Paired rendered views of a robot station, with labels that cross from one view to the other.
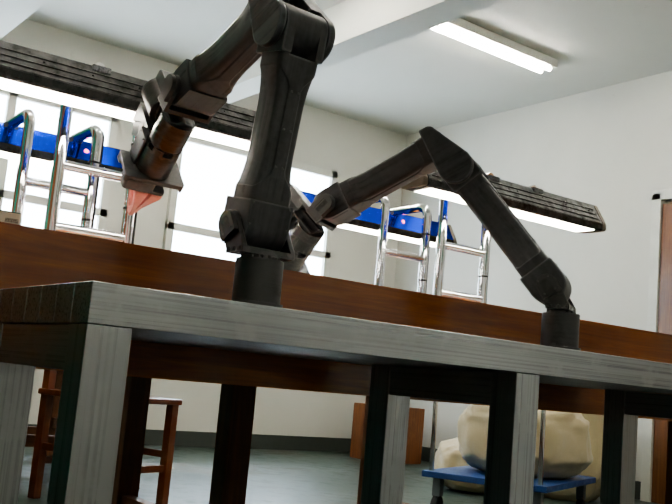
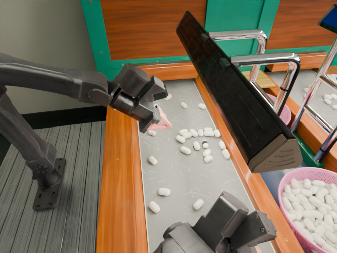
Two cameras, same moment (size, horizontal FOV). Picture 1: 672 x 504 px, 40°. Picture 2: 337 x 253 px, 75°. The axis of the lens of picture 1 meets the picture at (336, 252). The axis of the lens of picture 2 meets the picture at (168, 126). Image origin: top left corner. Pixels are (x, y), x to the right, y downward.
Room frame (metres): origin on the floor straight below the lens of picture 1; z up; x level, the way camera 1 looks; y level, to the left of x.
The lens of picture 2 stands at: (1.72, -0.12, 1.31)
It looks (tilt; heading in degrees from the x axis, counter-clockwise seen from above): 42 degrees down; 115
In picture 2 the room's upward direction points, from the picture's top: straight up
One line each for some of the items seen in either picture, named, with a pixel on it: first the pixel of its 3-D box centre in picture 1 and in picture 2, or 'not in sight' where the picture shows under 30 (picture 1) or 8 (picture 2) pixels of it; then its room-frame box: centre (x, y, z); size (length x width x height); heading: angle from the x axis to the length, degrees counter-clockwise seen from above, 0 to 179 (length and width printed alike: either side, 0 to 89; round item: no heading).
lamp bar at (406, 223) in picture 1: (370, 218); not in sight; (2.62, -0.09, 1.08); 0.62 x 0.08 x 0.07; 125
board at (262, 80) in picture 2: not in sight; (235, 81); (1.62, 0.87, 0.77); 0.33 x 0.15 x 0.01; 35
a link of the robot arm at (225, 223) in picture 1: (256, 237); (42, 161); (1.18, 0.11, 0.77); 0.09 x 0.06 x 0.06; 128
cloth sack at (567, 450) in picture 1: (525, 436); not in sight; (4.83, -1.07, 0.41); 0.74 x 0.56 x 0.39; 127
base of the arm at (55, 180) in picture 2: (257, 286); (46, 175); (1.18, 0.10, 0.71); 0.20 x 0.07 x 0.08; 126
